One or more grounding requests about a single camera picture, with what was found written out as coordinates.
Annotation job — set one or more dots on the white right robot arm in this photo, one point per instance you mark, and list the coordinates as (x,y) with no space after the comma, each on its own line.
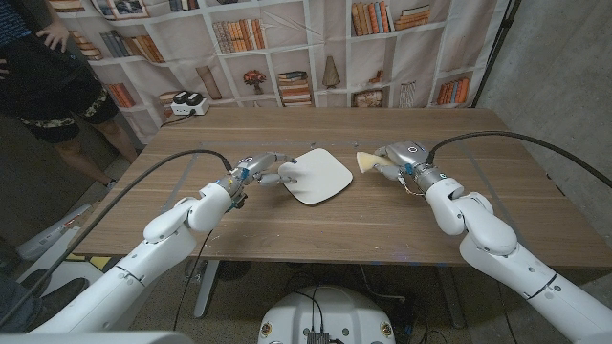
(492,243)

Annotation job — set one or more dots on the white square paper plate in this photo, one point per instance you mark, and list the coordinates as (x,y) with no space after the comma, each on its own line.
(318,179)

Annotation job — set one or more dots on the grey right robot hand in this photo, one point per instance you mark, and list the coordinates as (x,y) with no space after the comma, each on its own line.
(408,155)

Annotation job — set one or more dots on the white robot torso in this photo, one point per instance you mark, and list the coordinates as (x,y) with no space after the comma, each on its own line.
(326,313)

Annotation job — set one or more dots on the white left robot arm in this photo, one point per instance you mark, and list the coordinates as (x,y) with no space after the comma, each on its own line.
(153,248)

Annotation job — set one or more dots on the person in black shirt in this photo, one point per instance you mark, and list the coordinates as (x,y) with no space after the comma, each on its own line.
(48,86)

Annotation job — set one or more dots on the grey table leg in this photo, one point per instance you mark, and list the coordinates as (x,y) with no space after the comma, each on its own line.
(452,298)
(206,289)

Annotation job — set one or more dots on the printed bookshelf backdrop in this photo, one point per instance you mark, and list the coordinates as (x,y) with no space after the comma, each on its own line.
(311,38)

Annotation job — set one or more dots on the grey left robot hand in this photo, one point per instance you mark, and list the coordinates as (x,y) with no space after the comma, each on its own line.
(253,165)

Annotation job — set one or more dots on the white floor panel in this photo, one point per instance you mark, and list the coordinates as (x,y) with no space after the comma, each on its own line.
(76,272)

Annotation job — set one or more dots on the white power strip black adapters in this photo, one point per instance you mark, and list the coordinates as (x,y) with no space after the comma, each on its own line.
(190,105)

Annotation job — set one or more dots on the long white floor device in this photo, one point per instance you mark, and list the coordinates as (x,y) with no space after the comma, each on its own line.
(48,234)

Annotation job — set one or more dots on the person in jeans dark shoes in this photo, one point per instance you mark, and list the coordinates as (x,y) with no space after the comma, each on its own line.
(19,301)

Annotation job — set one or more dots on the black backdrop stand pole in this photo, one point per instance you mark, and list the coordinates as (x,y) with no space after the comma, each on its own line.
(494,52)

